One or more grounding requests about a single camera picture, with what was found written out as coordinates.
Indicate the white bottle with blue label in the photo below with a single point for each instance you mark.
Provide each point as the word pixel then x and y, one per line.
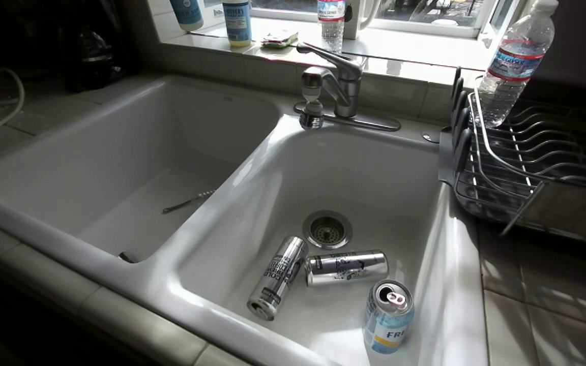
pixel 188 13

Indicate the small clear water bottle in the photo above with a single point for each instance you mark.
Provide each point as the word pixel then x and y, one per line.
pixel 332 22

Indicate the large clear water bottle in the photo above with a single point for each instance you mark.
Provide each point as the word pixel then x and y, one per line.
pixel 513 63

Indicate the white double basin sink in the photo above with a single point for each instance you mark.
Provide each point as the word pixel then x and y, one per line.
pixel 239 175

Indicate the metal sink drain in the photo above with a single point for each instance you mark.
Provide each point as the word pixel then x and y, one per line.
pixel 329 228

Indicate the tall silver can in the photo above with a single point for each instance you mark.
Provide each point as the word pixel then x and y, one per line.
pixel 346 266
pixel 277 276

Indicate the thin metal utensil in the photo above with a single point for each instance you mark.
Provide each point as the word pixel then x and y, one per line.
pixel 186 202

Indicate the chrome sink faucet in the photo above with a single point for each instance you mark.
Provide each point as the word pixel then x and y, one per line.
pixel 336 81

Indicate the small green sponge dish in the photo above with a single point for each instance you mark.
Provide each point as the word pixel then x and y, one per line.
pixel 279 39

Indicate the blue and white can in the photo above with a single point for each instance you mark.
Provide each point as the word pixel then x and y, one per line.
pixel 388 317

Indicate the window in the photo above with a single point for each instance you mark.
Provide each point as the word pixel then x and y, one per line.
pixel 408 13

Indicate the black coffee maker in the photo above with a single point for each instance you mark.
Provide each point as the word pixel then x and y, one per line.
pixel 92 57

